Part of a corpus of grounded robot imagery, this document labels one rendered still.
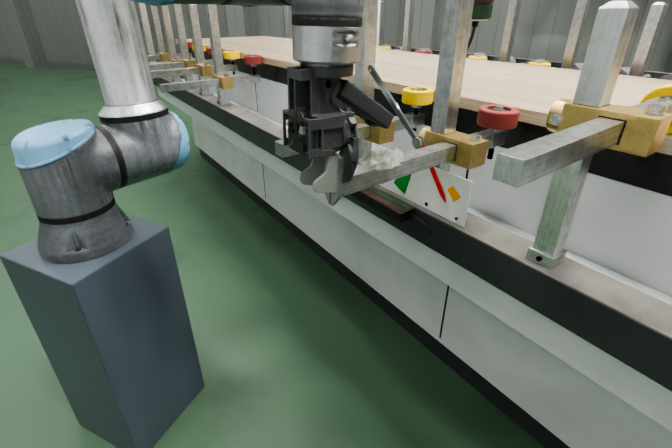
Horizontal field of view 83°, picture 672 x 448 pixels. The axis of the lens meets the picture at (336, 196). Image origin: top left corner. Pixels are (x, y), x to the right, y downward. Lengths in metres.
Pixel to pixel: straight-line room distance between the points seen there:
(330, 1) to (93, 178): 0.65
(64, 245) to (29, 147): 0.21
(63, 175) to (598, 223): 1.08
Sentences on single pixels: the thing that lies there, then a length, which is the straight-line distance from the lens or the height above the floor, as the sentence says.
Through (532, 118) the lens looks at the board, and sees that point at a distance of 0.92.
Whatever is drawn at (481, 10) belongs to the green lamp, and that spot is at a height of 1.09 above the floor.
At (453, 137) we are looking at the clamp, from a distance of 0.77.
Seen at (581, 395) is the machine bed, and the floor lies 0.28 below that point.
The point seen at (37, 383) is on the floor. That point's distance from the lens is 1.68.
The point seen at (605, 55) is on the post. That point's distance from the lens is 0.64.
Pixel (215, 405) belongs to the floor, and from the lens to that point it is 1.38.
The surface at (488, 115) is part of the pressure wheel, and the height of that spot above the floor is 0.90.
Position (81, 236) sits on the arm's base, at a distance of 0.98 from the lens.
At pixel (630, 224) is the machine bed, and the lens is 0.91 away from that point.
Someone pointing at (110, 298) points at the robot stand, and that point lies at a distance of 1.00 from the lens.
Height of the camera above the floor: 1.09
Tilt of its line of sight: 26 degrees down
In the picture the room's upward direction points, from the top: straight up
